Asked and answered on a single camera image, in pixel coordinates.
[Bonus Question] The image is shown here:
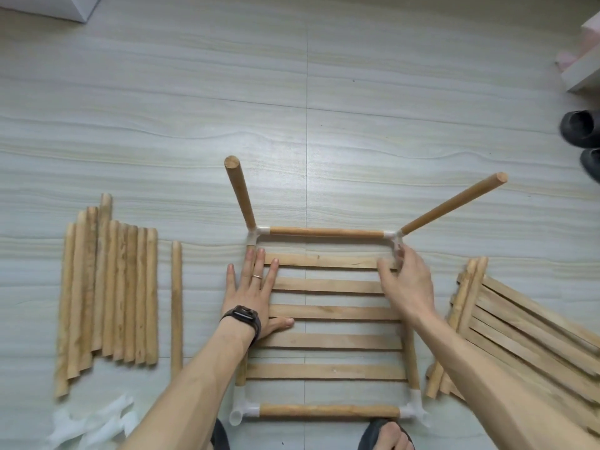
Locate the white bed leg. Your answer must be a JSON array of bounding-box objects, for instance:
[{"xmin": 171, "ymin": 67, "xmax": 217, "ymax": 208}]
[{"xmin": 555, "ymin": 9, "xmax": 600, "ymax": 96}]

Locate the person's left forearm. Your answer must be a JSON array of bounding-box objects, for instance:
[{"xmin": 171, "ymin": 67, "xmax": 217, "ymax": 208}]
[{"xmin": 120, "ymin": 323, "xmax": 254, "ymax": 450}]

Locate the person's right forearm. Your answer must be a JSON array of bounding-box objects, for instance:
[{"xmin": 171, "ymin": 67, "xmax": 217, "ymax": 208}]
[{"xmin": 407, "ymin": 309, "xmax": 600, "ymax": 450}]

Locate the pile of white connectors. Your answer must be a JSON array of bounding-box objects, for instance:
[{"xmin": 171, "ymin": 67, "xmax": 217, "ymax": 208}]
[{"xmin": 42, "ymin": 393, "xmax": 139, "ymax": 450}]

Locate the pile of wooden dowels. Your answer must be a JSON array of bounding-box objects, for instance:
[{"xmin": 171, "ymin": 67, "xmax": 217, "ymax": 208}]
[{"xmin": 54, "ymin": 192, "xmax": 159, "ymax": 400}]

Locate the slatted wooden shelf panel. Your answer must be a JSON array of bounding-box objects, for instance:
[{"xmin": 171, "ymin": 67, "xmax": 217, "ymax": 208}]
[
  {"xmin": 234, "ymin": 250, "xmax": 423, "ymax": 390},
  {"xmin": 426, "ymin": 256, "xmax": 600, "ymax": 435}
]

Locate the single wooden stick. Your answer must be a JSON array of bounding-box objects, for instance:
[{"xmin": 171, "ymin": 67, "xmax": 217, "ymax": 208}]
[
  {"xmin": 169, "ymin": 241, "xmax": 185, "ymax": 378},
  {"xmin": 400, "ymin": 171, "xmax": 510, "ymax": 237},
  {"xmin": 259, "ymin": 402, "xmax": 403, "ymax": 420},
  {"xmin": 223, "ymin": 155, "xmax": 259, "ymax": 231},
  {"xmin": 269, "ymin": 226, "xmax": 386, "ymax": 242}
]

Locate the person's left hand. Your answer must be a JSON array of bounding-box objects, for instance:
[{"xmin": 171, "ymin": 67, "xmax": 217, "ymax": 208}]
[{"xmin": 222, "ymin": 246, "xmax": 294, "ymax": 341}]

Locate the person's right hand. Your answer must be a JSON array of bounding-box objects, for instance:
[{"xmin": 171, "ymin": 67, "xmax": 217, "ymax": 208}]
[{"xmin": 377, "ymin": 243, "xmax": 437, "ymax": 324}]

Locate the black smartwatch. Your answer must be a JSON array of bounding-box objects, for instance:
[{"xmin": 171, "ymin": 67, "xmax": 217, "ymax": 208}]
[{"xmin": 220, "ymin": 304, "xmax": 264, "ymax": 345}]

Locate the person's black sandal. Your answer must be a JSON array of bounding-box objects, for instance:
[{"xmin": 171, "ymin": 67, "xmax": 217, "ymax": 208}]
[
  {"xmin": 210, "ymin": 419, "xmax": 232, "ymax": 450},
  {"xmin": 358, "ymin": 419, "xmax": 416, "ymax": 450}
]

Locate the white box cabinet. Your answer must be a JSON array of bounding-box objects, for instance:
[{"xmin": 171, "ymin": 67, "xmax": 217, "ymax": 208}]
[{"xmin": 0, "ymin": 0, "xmax": 103, "ymax": 23}]

